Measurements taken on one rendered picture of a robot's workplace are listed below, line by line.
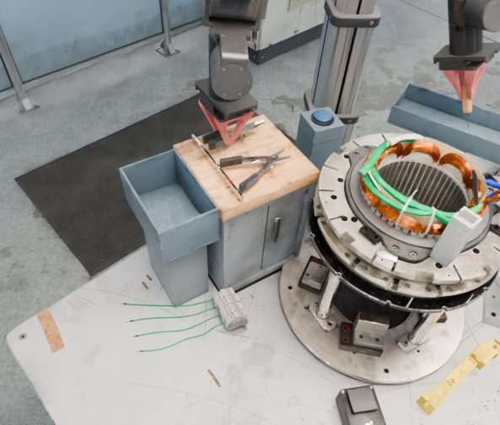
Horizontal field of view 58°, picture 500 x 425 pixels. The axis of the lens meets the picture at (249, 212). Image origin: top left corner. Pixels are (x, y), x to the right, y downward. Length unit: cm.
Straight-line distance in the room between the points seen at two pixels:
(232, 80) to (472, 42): 49
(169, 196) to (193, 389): 36
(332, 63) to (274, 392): 73
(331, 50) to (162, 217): 55
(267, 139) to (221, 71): 27
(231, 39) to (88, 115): 217
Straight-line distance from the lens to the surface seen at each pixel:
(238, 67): 63
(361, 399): 85
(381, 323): 88
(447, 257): 69
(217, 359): 91
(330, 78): 113
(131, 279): 101
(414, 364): 95
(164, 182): 88
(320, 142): 98
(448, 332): 101
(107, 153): 247
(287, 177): 79
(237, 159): 77
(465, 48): 96
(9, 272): 212
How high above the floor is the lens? 162
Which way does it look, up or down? 49 degrees down
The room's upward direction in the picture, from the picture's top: 4 degrees clockwise
